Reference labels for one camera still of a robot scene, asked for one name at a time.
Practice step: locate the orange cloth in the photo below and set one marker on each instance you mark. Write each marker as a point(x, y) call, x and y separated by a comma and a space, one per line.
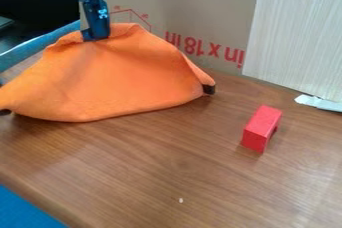
point(107, 78)

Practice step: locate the cardboard box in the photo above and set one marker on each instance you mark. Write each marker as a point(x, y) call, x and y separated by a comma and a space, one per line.
point(196, 15)

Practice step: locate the red block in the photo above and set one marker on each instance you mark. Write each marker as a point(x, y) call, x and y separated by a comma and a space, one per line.
point(261, 128)

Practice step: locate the light wooden board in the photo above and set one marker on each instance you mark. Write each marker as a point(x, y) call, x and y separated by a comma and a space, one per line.
point(296, 38)

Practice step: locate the white paper scrap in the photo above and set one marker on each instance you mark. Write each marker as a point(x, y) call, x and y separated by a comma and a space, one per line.
point(318, 102)

